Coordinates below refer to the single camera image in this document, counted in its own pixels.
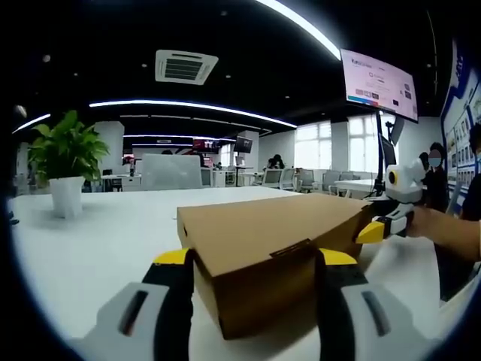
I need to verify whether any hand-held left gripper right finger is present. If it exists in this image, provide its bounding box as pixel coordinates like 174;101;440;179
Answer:
314;247;416;361

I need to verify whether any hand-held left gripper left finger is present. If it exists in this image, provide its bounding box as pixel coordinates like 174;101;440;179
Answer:
93;247;195;361

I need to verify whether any brown cardboard shoe box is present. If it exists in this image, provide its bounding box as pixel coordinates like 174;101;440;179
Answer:
176;193;377;341

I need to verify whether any person's right hand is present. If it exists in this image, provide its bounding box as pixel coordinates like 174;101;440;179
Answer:
407;206;440;242

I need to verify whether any black desktop monitor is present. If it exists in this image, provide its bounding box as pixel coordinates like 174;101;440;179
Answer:
379;133;398;170

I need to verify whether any large hanging screen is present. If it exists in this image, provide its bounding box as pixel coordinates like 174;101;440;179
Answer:
340;47;419;124

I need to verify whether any white desk divider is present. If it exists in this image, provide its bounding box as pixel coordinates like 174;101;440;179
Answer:
141;153;204;191

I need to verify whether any green plant in white pot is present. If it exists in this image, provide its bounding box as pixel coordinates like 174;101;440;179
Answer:
28;109;110;219

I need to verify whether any wide ceiling light strip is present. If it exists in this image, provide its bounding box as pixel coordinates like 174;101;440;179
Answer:
255;0;341;61

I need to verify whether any thin ceiling light strip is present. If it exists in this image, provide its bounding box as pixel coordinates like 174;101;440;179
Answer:
89;99;298;129

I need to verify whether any ceiling air conditioner vent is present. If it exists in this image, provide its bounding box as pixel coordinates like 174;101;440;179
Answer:
155;49;219;86

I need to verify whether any blue white wall display board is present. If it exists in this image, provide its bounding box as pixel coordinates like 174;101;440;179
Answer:
438;37;481;219

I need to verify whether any small black wall screen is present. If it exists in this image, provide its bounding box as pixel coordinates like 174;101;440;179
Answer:
234;135;253;154

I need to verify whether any small red wall screen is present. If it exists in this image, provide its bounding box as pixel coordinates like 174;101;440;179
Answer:
192;138;222;154

